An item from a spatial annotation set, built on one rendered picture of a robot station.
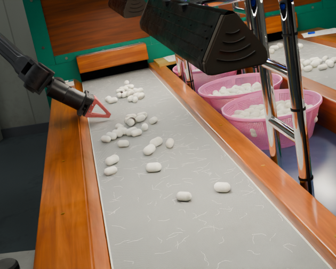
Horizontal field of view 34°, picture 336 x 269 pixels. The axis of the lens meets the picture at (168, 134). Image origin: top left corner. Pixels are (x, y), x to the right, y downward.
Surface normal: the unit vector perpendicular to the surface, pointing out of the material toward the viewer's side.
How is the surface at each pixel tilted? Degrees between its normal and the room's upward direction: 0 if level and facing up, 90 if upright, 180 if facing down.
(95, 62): 90
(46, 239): 0
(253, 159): 0
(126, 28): 90
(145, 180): 0
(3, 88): 90
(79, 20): 90
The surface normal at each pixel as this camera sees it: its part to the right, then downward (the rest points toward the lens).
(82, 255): -0.18, -0.94
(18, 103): -0.09, 0.32
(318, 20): 0.18, 0.27
